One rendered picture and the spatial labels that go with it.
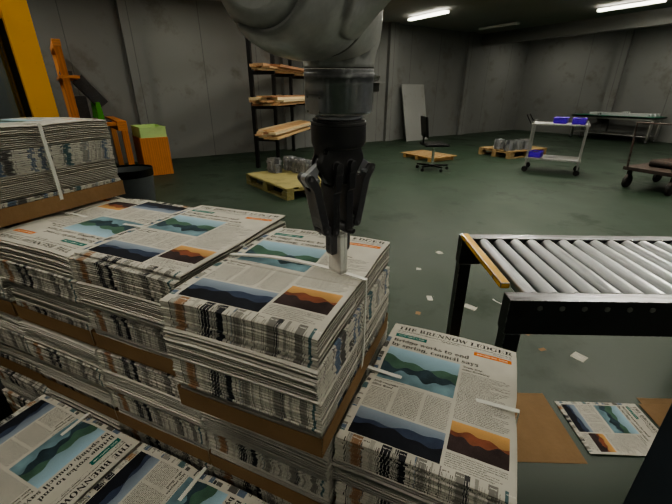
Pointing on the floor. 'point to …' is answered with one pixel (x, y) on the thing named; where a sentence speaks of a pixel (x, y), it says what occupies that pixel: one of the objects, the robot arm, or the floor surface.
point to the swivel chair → (430, 145)
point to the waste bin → (137, 181)
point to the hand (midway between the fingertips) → (337, 251)
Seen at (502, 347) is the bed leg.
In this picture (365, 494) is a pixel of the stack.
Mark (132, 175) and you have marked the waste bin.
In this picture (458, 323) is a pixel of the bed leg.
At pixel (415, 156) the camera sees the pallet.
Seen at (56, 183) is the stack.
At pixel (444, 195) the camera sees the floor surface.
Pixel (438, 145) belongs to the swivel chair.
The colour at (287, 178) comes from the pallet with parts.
